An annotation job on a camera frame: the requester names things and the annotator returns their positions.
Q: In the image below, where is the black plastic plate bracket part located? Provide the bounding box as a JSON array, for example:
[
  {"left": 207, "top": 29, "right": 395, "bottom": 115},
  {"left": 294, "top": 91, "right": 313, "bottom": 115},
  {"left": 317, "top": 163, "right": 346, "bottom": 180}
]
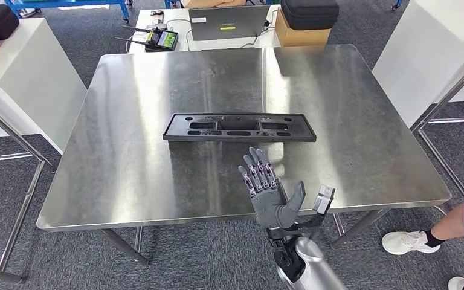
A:
[{"left": 162, "top": 112, "right": 317, "bottom": 143}]

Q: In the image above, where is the grey laptop computer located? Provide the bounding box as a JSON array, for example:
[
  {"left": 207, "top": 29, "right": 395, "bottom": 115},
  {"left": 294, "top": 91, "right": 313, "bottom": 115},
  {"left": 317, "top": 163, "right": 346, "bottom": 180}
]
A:
[{"left": 188, "top": 4, "right": 271, "bottom": 42}]

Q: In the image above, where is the stainless steel workbench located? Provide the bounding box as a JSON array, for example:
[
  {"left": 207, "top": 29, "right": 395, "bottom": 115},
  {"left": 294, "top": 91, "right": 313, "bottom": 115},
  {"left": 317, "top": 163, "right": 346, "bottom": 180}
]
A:
[{"left": 36, "top": 43, "right": 452, "bottom": 266}]

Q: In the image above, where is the blue metal cart frame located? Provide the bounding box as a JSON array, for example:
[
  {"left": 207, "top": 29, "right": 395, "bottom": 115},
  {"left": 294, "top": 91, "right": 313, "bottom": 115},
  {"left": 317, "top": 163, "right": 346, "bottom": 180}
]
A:
[{"left": 4, "top": 0, "right": 134, "bottom": 24}]

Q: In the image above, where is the black case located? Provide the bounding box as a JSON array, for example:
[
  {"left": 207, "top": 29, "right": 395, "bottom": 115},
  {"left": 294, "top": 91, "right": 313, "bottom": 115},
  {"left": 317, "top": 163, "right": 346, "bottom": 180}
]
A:
[{"left": 280, "top": 0, "right": 340, "bottom": 31}]

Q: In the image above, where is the cardboard box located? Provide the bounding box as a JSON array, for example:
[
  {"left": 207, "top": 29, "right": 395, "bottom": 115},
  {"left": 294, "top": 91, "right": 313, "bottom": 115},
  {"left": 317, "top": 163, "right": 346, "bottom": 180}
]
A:
[
  {"left": 274, "top": 8, "right": 332, "bottom": 48},
  {"left": 182, "top": 0, "right": 247, "bottom": 10}
]

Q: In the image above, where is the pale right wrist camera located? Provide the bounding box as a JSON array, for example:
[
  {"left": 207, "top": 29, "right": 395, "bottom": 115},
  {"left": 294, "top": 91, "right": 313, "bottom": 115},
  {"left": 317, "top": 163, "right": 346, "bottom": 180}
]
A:
[{"left": 312, "top": 184, "right": 336, "bottom": 216}]

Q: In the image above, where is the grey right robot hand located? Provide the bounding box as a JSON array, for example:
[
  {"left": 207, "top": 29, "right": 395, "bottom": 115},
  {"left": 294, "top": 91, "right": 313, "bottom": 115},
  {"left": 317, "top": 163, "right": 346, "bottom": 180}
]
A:
[{"left": 237, "top": 147, "right": 307, "bottom": 230}]

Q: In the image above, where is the black remote controller with screen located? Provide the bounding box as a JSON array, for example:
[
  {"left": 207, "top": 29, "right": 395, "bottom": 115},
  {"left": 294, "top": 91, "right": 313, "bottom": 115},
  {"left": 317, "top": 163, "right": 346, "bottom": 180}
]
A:
[{"left": 115, "top": 25, "right": 179, "bottom": 53}]

